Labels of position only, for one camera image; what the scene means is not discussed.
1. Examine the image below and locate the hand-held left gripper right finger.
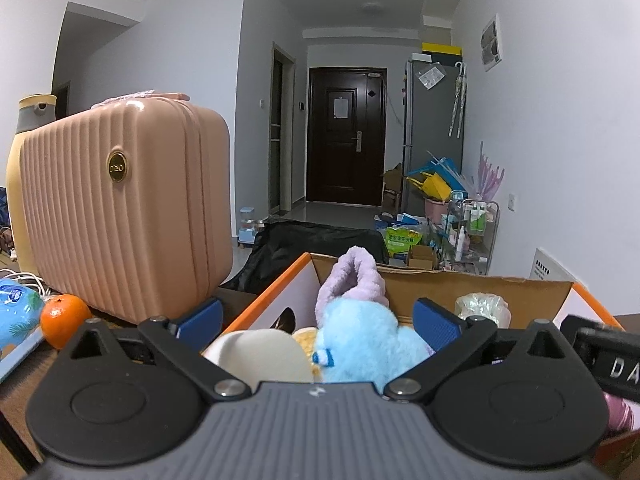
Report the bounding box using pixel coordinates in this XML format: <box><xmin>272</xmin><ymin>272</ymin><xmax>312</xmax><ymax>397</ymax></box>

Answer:
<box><xmin>383</xmin><ymin>298</ymin><xmax>576</xmax><ymax>403</ymax></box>

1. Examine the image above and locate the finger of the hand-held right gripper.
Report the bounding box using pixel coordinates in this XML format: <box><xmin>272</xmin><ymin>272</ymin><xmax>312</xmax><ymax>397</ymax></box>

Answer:
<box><xmin>560</xmin><ymin>314</ymin><xmax>623</xmax><ymax>348</ymax></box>

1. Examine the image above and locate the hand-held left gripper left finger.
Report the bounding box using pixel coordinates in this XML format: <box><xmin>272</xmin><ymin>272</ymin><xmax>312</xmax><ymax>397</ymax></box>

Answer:
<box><xmin>59</xmin><ymin>299</ymin><xmax>252</xmax><ymax>403</ymax></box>

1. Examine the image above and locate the orange cardboard box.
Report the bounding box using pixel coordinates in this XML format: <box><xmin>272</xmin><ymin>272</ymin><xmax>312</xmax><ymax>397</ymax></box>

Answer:
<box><xmin>200</xmin><ymin>252</ymin><xmax>640</xmax><ymax>468</ymax></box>

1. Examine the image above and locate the pink satin scrunchie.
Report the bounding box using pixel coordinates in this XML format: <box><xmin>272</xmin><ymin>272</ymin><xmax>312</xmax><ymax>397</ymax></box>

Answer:
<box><xmin>602</xmin><ymin>392</ymin><xmax>636</xmax><ymax>433</ymax></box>

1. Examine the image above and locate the iridescent plastic wrap ball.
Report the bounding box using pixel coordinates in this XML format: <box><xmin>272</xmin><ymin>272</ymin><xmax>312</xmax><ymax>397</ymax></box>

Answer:
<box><xmin>455</xmin><ymin>294</ymin><xmax>512</xmax><ymax>328</ymax></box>

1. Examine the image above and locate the yellow white sheep plush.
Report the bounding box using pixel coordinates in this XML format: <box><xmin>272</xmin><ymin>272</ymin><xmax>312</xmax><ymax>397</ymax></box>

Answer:
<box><xmin>202</xmin><ymin>327</ymin><xmax>321</xmax><ymax>385</ymax></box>

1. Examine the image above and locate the light blue plush toy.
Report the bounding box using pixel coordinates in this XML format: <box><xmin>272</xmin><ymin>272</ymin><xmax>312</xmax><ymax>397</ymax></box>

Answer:
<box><xmin>312</xmin><ymin>296</ymin><xmax>431</xmax><ymax>383</ymax></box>

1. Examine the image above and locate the purple fluffy slipper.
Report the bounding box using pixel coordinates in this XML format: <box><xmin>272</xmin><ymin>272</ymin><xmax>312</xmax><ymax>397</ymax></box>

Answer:
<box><xmin>315</xmin><ymin>246</ymin><xmax>386</xmax><ymax>322</ymax></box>

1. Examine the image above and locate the small open cardboard box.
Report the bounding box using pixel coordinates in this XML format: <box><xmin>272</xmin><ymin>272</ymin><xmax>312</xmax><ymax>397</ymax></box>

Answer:
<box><xmin>406</xmin><ymin>245</ymin><xmax>441</xmax><ymax>270</ymax></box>

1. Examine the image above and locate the green printed bag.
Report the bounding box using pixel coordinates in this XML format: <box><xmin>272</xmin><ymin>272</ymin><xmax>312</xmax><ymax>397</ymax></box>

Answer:
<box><xmin>385</xmin><ymin>227</ymin><xmax>425</xmax><ymax>256</ymax></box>

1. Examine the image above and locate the pink bin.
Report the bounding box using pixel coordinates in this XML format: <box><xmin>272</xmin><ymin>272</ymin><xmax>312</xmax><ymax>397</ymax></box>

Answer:
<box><xmin>424</xmin><ymin>196</ymin><xmax>451</xmax><ymax>225</ymax></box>

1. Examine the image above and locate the pink ribbed suitcase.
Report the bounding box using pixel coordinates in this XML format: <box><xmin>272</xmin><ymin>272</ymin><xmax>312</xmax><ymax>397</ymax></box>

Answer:
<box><xmin>19</xmin><ymin>92</ymin><xmax>234</xmax><ymax>325</ymax></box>

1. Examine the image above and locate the orange fruit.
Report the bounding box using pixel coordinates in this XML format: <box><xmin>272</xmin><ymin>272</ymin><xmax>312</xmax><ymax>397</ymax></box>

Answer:
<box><xmin>40</xmin><ymin>295</ymin><xmax>93</xmax><ymax>350</ymax></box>

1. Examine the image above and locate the blue yellow bags pile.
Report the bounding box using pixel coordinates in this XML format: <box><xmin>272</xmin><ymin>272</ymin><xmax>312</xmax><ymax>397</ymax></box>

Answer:
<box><xmin>405</xmin><ymin>157</ymin><xmax>468</xmax><ymax>198</ymax></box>

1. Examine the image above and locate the brown cardboard box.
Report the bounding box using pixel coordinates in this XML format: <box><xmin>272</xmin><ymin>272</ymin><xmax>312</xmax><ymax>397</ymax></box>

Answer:
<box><xmin>382</xmin><ymin>162</ymin><xmax>403</xmax><ymax>211</ymax></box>

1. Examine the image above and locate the blue tissue pack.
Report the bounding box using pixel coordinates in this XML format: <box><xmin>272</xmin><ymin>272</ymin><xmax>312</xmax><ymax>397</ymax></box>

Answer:
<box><xmin>0</xmin><ymin>282</ymin><xmax>46</xmax><ymax>383</ymax></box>

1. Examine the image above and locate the dark brown door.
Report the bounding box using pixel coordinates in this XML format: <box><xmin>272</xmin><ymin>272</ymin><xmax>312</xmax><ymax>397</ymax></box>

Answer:
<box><xmin>306</xmin><ymin>67</ymin><xmax>388</xmax><ymax>207</ymax></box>

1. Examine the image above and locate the grey refrigerator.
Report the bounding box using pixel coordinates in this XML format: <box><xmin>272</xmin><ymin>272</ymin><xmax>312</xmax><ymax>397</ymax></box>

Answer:
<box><xmin>402</xmin><ymin>52</ymin><xmax>466</xmax><ymax>213</ymax></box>

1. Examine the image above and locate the hanging folded umbrella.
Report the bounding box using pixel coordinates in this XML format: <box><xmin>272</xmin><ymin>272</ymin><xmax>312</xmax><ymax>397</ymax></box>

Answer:
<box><xmin>448</xmin><ymin>62</ymin><xmax>468</xmax><ymax>138</ymax></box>

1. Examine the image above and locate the clear plastic pouch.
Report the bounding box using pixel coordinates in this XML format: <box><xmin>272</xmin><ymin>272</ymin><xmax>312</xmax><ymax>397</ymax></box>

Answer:
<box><xmin>417</xmin><ymin>65</ymin><xmax>446</xmax><ymax>92</ymax></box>

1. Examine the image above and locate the yellow thermos jug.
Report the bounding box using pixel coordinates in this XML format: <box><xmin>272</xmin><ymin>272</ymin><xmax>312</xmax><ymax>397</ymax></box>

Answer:
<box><xmin>5</xmin><ymin>94</ymin><xmax>58</xmax><ymax>277</ymax></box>

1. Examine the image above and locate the yellow black box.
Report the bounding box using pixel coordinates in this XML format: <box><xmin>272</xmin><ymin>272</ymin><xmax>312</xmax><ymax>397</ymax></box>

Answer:
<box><xmin>421</xmin><ymin>42</ymin><xmax>463</xmax><ymax>58</ymax></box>

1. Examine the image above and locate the wire trolley with bottles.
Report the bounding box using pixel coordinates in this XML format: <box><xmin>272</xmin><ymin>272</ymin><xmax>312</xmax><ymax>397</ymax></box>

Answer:
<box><xmin>440</xmin><ymin>199</ymin><xmax>501</xmax><ymax>276</ymax></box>

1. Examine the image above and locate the white charger with cable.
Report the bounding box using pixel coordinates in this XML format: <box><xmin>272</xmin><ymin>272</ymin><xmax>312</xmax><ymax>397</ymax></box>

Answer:
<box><xmin>0</xmin><ymin>270</ymin><xmax>51</xmax><ymax>296</ymax></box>

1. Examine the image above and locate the wall electric panel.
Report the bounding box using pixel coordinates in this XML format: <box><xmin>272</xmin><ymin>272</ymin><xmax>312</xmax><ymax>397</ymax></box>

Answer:
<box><xmin>480</xmin><ymin>14</ymin><xmax>502</xmax><ymax>72</ymax></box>

